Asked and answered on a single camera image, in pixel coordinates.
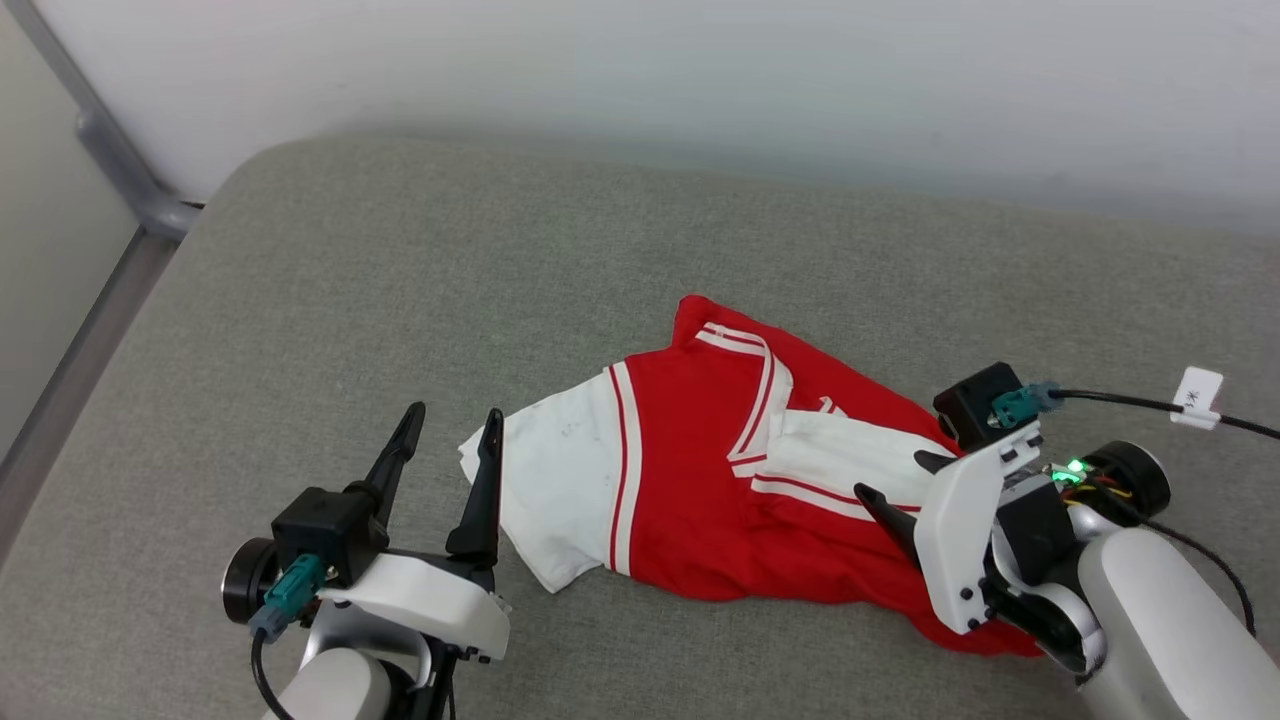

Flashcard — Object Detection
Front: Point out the teal camera connector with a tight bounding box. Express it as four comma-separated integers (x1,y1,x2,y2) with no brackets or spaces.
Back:
248,554,327,642
991,380,1062,432

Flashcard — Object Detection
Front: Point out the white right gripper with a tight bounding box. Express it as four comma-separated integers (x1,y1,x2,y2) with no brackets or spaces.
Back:
853,420,1044,637

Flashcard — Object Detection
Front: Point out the black right camera cable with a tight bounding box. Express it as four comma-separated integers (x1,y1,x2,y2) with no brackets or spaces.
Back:
1045,388,1280,442

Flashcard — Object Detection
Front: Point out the teal left camera connector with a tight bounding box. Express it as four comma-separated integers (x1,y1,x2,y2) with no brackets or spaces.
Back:
248,554,327,642

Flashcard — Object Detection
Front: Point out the grey fabric sofa cushion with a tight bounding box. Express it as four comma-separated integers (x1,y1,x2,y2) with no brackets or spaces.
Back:
0,133,1280,720

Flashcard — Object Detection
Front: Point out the teal right camera connector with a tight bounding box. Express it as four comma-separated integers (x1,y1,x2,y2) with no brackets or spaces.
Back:
991,380,1062,432

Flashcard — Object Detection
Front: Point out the red and white shirt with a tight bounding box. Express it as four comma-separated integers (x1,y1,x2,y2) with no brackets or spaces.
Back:
458,294,1046,659

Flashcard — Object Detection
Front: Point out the grey metal window frame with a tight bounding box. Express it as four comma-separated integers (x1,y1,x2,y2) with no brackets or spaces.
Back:
0,0,207,566

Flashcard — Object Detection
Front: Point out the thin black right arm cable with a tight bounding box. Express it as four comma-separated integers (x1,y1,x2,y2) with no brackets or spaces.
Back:
1140,512,1257,637

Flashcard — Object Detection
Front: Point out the white right cable label tag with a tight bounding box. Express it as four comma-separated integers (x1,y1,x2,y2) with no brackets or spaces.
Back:
1169,367,1225,432

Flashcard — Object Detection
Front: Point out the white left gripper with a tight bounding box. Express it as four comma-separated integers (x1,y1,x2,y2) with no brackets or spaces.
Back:
318,402,512,663

